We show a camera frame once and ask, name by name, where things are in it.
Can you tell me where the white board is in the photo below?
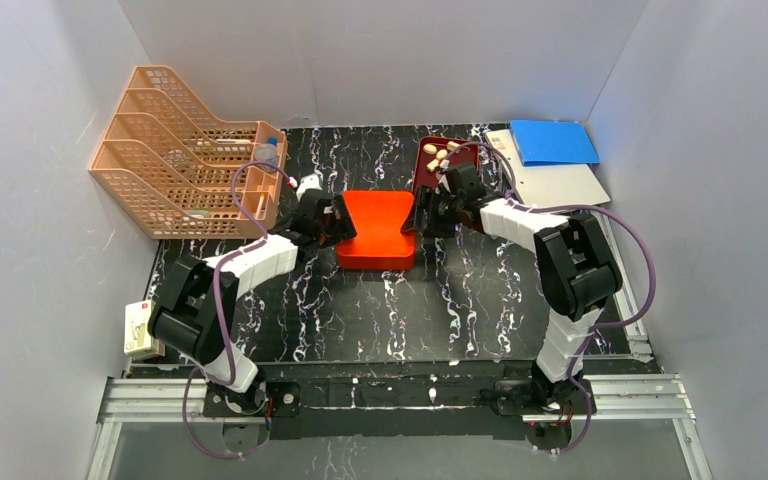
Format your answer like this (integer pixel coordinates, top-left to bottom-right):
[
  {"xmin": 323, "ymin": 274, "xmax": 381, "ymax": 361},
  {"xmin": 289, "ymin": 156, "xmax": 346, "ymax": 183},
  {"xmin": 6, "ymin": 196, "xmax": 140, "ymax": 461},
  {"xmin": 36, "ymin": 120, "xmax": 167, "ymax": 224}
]
[{"xmin": 485, "ymin": 129, "xmax": 611, "ymax": 209}]

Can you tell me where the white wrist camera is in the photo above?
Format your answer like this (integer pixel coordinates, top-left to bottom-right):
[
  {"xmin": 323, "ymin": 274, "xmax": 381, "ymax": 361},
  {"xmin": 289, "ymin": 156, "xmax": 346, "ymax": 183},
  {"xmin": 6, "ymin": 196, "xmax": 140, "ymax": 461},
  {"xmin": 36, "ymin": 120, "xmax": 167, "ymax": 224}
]
[
  {"xmin": 296, "ymin": 172, "xmax": 323, "ymax": 201},
  {"xmin": 435, "ymin": 160, "xmax": 453, "ymax": 193}
]

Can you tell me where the small white red box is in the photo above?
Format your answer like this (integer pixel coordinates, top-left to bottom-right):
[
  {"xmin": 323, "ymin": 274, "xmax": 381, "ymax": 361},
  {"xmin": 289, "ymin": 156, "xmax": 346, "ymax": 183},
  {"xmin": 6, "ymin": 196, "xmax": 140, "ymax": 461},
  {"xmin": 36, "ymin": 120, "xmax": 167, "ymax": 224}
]
[{"xmin": 123, "ymin": 300, "xmax": 165, "ymax": 361}]

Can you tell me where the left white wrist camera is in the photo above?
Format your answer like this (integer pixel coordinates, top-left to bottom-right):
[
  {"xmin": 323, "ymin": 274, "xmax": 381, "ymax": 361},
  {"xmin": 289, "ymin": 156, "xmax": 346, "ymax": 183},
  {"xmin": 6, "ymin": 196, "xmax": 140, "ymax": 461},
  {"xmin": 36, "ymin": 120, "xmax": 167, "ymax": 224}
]
[{"xmin": 296, "ymin": 172, "xmax": 323, "ymax": 201}]

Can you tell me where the aluminium base frame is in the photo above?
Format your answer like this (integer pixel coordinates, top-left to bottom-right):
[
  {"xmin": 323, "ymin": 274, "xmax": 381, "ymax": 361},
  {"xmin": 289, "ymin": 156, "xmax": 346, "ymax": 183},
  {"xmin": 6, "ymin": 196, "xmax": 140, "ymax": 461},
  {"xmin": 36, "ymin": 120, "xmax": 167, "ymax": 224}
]
[{"xmin": 89, "ymin": 229, "xmax": 707, "ymax": 479}]

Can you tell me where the peach plastic file rack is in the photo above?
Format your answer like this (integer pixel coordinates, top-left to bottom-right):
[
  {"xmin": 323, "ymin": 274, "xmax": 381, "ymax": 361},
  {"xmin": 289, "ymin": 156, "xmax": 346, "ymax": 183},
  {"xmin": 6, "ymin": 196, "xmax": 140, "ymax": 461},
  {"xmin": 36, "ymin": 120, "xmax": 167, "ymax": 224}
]
[{"xmin": 88, "ymin": 65, "xmax": 287, "ymax": 240}]

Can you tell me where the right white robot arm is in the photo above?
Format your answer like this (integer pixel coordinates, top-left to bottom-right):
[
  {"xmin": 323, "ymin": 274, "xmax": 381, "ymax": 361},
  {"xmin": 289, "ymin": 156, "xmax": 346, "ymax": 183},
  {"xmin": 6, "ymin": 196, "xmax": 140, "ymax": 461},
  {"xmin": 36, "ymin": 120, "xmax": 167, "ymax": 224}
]
[{"xmin": 402, "ymin": 164, "xmax": 623, "ymax": 413}]

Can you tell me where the orange chocolate box with tray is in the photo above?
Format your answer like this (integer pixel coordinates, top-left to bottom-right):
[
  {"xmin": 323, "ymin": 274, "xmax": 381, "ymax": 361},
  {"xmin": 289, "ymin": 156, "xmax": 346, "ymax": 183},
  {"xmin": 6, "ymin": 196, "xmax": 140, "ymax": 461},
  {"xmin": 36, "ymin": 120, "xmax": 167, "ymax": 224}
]
[{"xmin": 336, "ymin": 244, "xmax": 415, "ymax": 271}]

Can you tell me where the dark red chocolate tray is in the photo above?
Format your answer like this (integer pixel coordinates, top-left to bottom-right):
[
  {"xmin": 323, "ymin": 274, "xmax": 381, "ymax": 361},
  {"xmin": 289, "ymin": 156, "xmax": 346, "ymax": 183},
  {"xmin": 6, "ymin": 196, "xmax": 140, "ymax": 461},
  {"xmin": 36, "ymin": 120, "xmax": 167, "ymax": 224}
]
[{"xmin": 412, "ymin": 137, "xmax": 480, "ymax": 194}]

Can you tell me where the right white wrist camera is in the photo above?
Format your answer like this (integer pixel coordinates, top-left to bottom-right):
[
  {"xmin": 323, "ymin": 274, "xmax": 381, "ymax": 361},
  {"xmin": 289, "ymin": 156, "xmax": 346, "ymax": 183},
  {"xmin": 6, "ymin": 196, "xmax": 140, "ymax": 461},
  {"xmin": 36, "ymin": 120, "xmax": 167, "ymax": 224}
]
[{"xmin": 435, "ymin": 160, "xmax": 453, "ymax": 193}]

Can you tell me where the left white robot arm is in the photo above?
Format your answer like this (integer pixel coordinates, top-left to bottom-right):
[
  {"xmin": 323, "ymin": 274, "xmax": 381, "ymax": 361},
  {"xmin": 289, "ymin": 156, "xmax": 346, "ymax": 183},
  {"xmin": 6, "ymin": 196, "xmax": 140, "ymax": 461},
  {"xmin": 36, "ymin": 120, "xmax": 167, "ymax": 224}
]
[{"xmin": 147, "ymin": 188, "xmax": 357, "ymax": 415}]

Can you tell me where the small bottle with blue cap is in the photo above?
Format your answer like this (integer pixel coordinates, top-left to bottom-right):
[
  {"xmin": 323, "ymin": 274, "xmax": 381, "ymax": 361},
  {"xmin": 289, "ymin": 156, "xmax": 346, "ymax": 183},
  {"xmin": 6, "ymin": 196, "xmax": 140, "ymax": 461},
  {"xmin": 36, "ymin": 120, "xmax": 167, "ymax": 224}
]
[{"xmin": 253, "ymin": 137, "xmax": 280, "ymax": 173}]

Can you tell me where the orange box lid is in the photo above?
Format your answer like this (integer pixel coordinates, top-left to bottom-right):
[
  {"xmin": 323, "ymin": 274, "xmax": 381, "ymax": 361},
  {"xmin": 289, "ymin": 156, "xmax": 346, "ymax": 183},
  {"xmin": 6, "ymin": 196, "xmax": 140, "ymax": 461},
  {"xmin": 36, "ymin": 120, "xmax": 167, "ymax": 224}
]
[{"xmin": 336, "ymin": 190, "xmax": 416, "ymax": 262}]

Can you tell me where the blue folder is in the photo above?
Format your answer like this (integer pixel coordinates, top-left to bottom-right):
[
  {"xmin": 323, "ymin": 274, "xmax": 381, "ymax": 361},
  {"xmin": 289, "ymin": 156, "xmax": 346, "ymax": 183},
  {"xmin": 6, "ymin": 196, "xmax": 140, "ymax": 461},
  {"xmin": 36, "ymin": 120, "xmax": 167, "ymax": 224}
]
[{"xmin": 509, "ymin": 120, "xmax": 600, "ymax": 167}]

